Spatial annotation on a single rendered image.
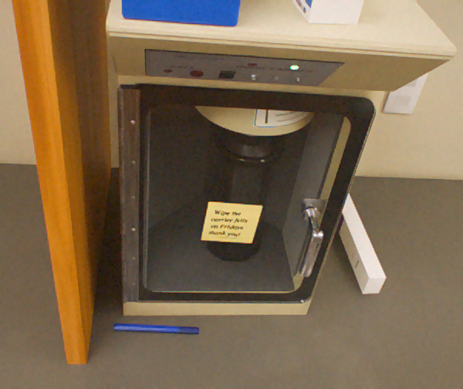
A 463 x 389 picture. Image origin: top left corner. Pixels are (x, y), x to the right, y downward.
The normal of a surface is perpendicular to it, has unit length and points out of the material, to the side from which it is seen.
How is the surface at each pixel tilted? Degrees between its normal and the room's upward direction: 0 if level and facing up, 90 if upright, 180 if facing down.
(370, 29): 0
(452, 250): 0
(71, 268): 90
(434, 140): 90
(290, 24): 0
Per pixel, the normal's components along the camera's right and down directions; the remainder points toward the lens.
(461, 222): 0.11, -0.75
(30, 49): 0.09, 0.66
